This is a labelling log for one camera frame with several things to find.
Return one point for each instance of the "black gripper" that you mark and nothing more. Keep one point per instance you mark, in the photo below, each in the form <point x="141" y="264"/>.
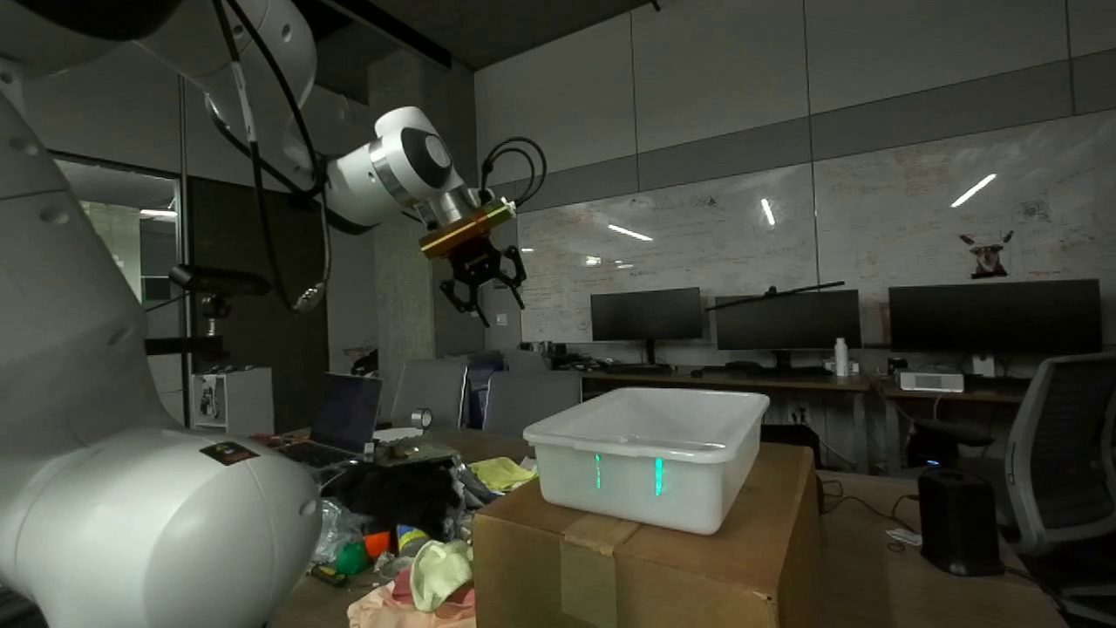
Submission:
<point x="485" y="266"/>

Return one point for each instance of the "pink cloth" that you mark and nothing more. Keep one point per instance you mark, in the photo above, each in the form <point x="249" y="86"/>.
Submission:
<point x="404" y="587"/>

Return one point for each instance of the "peach cloth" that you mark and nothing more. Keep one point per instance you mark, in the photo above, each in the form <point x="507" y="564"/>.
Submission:
<point x="373" y="610"/>

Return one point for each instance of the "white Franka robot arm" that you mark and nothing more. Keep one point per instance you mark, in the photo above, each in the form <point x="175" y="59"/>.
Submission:
<point x="141" y="535"/>

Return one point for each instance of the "large cardboard box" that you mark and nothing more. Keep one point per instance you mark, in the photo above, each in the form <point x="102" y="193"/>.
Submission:
<point x="700" y="571"/>

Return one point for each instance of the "white box device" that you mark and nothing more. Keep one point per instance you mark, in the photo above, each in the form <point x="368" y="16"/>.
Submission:
<point x="929" y="380"/>

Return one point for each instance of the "grey background chair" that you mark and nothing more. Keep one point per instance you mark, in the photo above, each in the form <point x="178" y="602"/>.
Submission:
<point x="431" y="394"/>
<point x="527" y="401"/>

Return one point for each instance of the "black computer monitor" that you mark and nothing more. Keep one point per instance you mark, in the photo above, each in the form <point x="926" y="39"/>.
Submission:
<point x="995" y="314"/>
<point x="647" y="314"/>
<point x="790" y="319"/>

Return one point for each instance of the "open laptop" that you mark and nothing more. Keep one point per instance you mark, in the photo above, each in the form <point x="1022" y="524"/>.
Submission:
<point x="352" y="412"/>

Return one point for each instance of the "yellow towel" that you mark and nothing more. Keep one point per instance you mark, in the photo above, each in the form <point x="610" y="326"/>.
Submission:
<point x="503" y="477"/>

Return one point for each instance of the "black fabric bundle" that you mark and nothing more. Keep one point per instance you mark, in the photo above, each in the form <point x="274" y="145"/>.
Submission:
<point x="404" y="492"/>

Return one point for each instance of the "white plastic bin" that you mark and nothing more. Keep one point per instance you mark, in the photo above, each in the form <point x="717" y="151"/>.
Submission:
<point x="628" y="488"/>

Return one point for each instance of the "yellow ball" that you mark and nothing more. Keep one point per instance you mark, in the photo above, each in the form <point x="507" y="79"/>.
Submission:
<point x="414" y="539"/>

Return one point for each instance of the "white cabinet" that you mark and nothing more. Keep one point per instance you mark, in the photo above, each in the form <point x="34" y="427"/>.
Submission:
<point x="232" y="401"/>

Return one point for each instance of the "small orange toy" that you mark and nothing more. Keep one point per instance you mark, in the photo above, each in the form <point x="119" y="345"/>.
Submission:
<point x="377" y="546"/>

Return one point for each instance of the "long wooden desk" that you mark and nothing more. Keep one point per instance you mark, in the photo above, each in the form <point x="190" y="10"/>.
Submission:
<point x="754" y="386"/>

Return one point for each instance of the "crumpled clear plastic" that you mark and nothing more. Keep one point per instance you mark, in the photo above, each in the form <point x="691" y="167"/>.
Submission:
<point x="337" y="529"/>

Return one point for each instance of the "small green toy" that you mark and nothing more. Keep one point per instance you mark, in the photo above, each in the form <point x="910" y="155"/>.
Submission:
<point x="352" y="558"/>

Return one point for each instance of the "white bottle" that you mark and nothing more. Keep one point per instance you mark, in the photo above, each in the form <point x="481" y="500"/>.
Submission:
<point x="843" y="360"/>

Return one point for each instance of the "black computer tower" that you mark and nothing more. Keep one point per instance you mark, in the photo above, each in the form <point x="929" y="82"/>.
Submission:
<point x="960" y="524"/>

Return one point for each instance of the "grey mesh office chair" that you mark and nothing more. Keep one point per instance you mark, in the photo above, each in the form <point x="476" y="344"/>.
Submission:
<point x="1067" y="456"/>

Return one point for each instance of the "black camera stand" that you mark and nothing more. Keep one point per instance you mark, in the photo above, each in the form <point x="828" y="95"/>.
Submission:
<point x="214" y="281"/>

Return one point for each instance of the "black drone wall ornament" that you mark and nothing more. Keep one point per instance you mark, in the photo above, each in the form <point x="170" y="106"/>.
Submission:
<point x="990" y="251"/>

